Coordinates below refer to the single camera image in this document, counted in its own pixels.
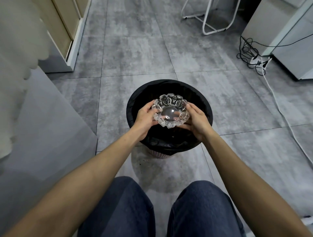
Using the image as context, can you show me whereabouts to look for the person's left hand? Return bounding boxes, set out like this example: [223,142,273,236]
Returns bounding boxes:
[131,101,159,141]

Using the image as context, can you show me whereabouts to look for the person's right hand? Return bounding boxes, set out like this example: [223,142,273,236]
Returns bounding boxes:
[178,103,213,143]

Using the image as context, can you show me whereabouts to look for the clear glass ashtray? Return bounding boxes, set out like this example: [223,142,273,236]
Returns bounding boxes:
[151,94,191,129]

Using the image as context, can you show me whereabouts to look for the person's right forearm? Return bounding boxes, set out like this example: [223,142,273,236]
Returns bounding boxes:
[199,129,313,237]

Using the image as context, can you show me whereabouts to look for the person's left forearm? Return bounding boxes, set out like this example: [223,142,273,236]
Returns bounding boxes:
[0,126,146,237]

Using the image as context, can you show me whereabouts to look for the black trash bag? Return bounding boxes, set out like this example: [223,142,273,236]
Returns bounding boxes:
[126,79,214,155]

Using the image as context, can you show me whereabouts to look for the pink trash bin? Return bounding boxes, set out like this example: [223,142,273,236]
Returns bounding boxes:
[149,150,175,159]

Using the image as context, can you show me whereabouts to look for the white power strip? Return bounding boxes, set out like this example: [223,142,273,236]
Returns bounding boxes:
[250,56,270,67]

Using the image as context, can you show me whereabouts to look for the blue jeans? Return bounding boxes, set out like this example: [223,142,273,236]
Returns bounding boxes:
[77,176,246,237]

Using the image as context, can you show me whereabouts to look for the beige wooden cabinet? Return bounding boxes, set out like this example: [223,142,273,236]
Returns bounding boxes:
[39,0,92,73]

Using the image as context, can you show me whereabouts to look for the grey table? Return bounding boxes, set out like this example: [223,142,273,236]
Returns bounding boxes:
[0,66,98,230]

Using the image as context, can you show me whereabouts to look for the white cabinet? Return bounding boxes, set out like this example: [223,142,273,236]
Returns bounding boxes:
[242,0,313,81]

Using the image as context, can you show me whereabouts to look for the white lace cloth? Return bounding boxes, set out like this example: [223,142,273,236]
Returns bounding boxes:
[0,0,55,161]

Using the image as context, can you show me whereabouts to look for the black cable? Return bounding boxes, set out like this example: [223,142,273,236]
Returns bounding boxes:
[236,33,313,76]

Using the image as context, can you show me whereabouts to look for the white power cable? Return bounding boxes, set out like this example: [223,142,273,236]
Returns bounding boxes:
[261,63,313,169]

